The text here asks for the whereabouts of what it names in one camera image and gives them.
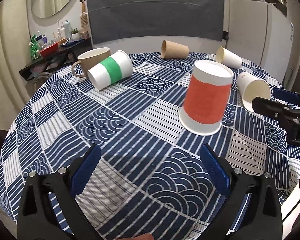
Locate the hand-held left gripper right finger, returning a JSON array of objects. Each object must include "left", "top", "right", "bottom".
[{"left": 199, "top": 144, "right": 283, "bottom": 240}]

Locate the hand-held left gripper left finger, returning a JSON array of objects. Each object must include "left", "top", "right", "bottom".
[{"left": 16, "top": 144, "right": 102, "bottom": 240}]

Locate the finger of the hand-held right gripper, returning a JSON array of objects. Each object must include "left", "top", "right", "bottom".
[
  {"left": 273, "top": 88, "right": 300, "bottom": 110},
  {"left": 252, "top": 97, "right": 293, "bottom": 123}
]

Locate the white paper cup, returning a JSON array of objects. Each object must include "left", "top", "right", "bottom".
[
  {"left": 215, "top": 46, "right": 242, "bottom": 69},
  {"left": 237, "top": 72, "right": 272, "bottom": 113}
]

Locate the orange band paper cup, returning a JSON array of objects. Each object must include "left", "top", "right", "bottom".
[{"left": 179, "top": 60, "right": 233, "bottom": 136}]

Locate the green band paper cup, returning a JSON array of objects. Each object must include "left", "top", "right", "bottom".
[{"left": 87, "top": 50, "right": 134, "bottom": 91}]

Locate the brown paper cup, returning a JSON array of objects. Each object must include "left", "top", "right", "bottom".
[{"left": 161, "top": 40, "right": 190, "bottom": 60}]

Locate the white refrigerator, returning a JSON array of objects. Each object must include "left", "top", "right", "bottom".
[{"left": 224, "top": 0, "right": 294, "bottom": 90}]

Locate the blue patterned tablecloth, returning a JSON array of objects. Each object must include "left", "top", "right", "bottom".
[{"left": 0, "top": 52, "right": 300, "bottom": 233}]

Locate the metal chair back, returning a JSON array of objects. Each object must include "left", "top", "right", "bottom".
[{"left": 33, "top": 71, "right": 53, "bottom": 92}]

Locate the beige ceramic mug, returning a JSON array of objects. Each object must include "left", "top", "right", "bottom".
[{"left": 71, "top": 47, "right": 112, "bottom": 79}]

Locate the dark side shelf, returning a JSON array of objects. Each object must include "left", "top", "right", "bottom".
[{"left": 19, "top": 38, "right": 92, "bottom": 81}]

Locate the red plastic basket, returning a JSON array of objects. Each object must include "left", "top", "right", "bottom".
[{"left": 39, "top": 42, "right": 59, "bottom": 57}]

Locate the green plastic bag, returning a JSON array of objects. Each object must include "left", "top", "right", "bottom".
[{"left": 29, "top": 34, "right": 41, "bottom": 60}]

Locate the grey cloth cover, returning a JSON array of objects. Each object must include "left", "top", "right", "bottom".
[{"left": 86, "top": 0, "right": 225, "bottom": 45}]

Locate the wooden hairbrush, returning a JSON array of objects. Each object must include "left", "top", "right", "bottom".
[{"left": 80, "top": 1, "right": 89, "bottom": 28}]

